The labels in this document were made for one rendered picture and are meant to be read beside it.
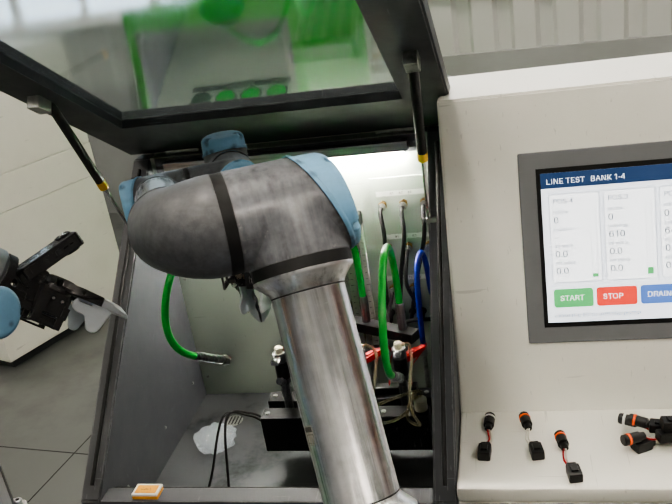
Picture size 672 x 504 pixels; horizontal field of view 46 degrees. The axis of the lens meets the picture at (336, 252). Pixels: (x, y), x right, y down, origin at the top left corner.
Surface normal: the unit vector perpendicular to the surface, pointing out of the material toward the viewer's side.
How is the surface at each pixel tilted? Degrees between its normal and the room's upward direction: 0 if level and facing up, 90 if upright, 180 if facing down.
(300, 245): 63
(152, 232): 71
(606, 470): 0
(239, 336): 90
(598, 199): 76
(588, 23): 90
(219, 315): 90
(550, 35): 90
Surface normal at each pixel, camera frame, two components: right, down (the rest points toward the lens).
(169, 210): -0.50, -0.31
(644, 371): -0.21, 0.17
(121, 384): 0.97, -0.07
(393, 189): -0.18, 0.40
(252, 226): 0.24, 0.12
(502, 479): -0.15, -0.92
